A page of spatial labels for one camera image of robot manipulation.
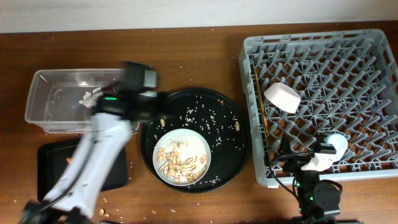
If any light blue cup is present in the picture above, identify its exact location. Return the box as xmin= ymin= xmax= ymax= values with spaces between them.
xmin=325 ymin=133 xmax=348 ymax=162

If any pink bowl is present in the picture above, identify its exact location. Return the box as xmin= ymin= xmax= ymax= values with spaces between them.
xmin=264 ymin=83 xmax=301 ymax=113

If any grey bowl with rice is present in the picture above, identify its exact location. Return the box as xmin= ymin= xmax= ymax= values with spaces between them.
xmin=152 ymin=129 xmax=211 ymax=187

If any white tissue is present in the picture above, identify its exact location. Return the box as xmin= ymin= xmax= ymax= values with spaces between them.
xmin=79 ymin=87 xmax=103 ymax=108

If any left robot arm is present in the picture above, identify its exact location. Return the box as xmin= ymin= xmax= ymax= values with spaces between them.
xmin=20 ymin=62 xmax=170 ymax=223

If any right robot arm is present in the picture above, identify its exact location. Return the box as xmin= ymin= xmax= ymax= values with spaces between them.
xmin=274 ymin=133 xmax=343 ymax=223

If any grey dishwasher rack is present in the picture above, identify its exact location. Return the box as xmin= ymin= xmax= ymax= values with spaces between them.
xmin=238 ymin=29 xmax=397 ymax=187

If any black round tray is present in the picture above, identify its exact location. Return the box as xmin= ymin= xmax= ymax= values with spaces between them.
xmin=140 ymin=88 xmax=251 ymax=194

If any black rectangular bin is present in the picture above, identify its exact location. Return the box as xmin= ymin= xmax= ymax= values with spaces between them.
xmin=37 ymin=138 xmax=129 ymax=202

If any clear plastic bin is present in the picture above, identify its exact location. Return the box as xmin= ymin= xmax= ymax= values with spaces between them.
xmin=25 ymin=68 xmax=122 ymax=134

